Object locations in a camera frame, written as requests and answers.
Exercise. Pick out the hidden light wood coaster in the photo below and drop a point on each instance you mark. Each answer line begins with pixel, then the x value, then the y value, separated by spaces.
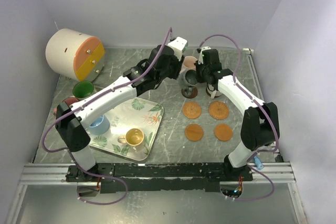
pixel 223 132

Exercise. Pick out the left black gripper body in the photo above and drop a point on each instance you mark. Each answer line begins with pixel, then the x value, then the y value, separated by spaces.
pixel 174 71

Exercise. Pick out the green floral tall mug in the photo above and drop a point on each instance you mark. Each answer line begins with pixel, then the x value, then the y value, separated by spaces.
pixel 83 90

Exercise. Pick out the large woven rattan coaster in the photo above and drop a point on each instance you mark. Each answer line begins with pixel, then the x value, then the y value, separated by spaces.
pixel 218 110

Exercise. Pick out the pink mug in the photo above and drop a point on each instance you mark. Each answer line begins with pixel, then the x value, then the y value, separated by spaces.
pixel 189 63

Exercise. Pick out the blue connector clip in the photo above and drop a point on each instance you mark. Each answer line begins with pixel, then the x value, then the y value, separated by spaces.
pixel 258 163

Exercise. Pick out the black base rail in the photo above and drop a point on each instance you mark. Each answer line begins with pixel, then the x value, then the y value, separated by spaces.
pixel 169 176

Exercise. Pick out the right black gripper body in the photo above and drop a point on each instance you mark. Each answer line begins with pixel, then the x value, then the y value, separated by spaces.
pixel 201 72

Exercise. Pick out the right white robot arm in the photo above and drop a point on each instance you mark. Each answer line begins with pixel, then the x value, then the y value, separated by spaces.
pixel 260 125

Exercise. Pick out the floral serving tray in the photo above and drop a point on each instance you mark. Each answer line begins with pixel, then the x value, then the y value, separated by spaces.
pixel 134 113

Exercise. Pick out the yellow mug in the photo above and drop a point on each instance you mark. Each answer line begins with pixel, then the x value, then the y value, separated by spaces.
pixel 133 137

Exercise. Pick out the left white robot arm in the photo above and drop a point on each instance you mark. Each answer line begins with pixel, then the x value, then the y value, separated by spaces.
pixel 72 121

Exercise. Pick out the blue mug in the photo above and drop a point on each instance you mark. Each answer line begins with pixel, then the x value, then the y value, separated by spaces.
pixel 99 126

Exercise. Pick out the smooth light wood coaster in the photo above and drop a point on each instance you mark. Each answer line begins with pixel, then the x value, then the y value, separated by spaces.
pixel 194 132

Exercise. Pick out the white cylindrical drawer box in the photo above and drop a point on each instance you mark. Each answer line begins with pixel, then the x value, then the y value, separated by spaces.
pixel 75 55

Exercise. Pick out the dark walnut coaster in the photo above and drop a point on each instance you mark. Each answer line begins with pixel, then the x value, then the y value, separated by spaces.
pixel 193 94

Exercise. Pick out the grey mug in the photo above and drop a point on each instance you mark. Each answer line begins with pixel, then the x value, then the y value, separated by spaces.
pixel 187 82

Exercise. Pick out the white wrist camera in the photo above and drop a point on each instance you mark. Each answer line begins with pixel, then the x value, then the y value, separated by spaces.
pixel 200 51
pixel 179 45

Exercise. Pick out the beige mug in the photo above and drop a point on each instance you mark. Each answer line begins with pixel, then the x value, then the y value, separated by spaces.
pixel 212 92

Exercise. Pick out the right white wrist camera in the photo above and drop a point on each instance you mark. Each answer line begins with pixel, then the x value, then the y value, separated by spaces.
pixel 200 51

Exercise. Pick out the red floral tall mug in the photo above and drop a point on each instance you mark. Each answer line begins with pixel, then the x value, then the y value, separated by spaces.
pixel 69 101

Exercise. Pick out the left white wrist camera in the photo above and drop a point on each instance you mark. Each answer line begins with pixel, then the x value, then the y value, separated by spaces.
pixel 179 45

